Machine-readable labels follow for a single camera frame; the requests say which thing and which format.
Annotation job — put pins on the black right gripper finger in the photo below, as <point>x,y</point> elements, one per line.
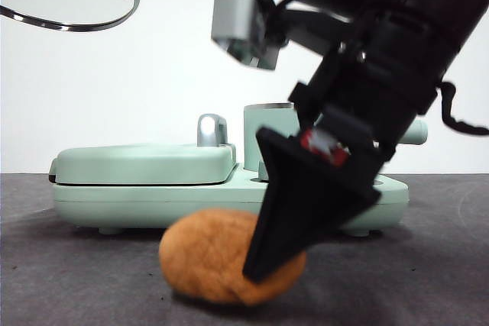
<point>305,204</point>

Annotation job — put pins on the silver control knob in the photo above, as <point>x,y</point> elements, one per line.
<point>263,171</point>

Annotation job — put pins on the mint green breakfast machine base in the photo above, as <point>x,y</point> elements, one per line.
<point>153,204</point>

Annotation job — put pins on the mint green griddle cover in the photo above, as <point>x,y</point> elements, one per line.
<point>145,165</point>

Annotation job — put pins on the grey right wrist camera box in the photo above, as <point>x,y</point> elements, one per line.
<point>240,24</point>

